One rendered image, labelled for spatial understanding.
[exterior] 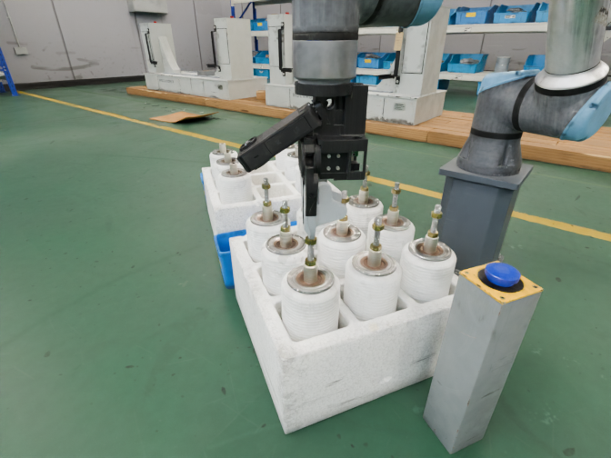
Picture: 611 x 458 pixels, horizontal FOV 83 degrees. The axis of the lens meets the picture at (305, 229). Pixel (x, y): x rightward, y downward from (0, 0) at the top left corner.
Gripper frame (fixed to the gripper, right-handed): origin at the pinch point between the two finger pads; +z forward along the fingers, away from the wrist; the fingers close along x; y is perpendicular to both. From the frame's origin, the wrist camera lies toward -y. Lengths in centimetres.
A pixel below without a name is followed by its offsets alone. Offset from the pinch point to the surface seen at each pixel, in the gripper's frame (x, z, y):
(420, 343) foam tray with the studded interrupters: -2.2, 23.0, 20.1
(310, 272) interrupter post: -1.1, 7.0, 0.5
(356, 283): 0.3, 10.9, 8.3
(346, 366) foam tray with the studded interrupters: -6.5, 22.4, 5.9
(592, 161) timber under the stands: 116, 30, 161
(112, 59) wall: 623, -1, -263
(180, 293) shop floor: 31, 34, -31
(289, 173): 67, 15, 1
